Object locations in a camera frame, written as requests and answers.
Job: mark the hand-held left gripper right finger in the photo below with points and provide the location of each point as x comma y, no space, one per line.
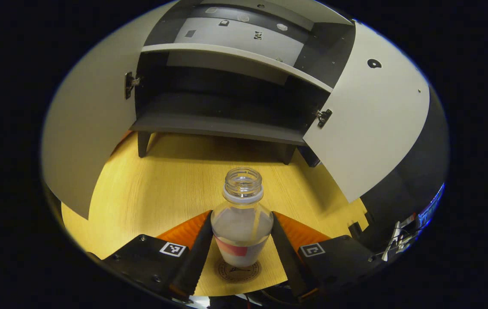
286,257

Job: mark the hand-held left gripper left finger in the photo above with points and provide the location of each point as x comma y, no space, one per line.
198,257

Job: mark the round brown coaster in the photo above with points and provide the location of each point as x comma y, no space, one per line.
237,274

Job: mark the clear bottle with pink label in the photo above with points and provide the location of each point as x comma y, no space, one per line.
241,214

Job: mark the grey and white cabinet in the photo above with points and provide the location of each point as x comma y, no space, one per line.
209,124

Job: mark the white cabinet door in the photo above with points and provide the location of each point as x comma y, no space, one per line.
368,128
89,128

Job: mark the metal right door hinge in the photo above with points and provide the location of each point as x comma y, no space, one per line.
323,116

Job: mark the metal door hinge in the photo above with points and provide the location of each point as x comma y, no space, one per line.
323,116
130,83

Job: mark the metal left door hinge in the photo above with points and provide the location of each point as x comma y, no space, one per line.
130,83

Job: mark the white thin cabinet shelf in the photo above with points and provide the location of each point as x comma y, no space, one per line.
235,53

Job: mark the blue glowing device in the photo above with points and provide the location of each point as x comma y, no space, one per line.
430,208

